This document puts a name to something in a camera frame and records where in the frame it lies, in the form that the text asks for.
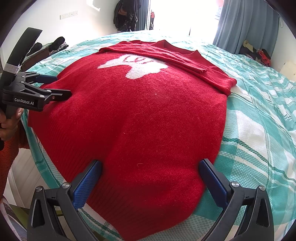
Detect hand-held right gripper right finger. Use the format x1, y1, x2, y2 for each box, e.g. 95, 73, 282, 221
198, 159, 274, 241

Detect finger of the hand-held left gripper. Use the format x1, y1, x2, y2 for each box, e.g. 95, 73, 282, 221
16, 72, 58, 84
43, 89, 72, 102

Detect pile of dark clothes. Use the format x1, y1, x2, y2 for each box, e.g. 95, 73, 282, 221
239, 40, 271, 67

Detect red sweater with white rabbit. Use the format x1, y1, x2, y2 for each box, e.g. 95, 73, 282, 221
28, 40, 237, 240

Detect dark hanging coats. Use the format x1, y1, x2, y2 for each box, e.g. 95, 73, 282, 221
113, 0, 145, 32

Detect glass balcony door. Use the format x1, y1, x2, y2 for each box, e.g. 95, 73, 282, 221
148, 0, 222, 41

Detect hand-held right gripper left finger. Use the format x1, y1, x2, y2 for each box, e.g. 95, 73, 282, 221
27, 159, 103, 241

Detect person's left hand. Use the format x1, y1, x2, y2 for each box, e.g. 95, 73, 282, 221
0, 108, 25, 142

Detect blue curtain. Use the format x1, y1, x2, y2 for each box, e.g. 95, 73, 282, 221
213, 0, 281, 55
139, 0, 151, 31

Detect teal checked bed blanket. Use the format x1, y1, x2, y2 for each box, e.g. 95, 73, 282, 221
21, 30, 296, 241

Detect white wall socket strip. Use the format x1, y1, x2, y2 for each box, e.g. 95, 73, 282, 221
60, 10, 78, 20

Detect brown cabinet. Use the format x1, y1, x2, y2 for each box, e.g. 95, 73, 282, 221
22, 45, 57, 70

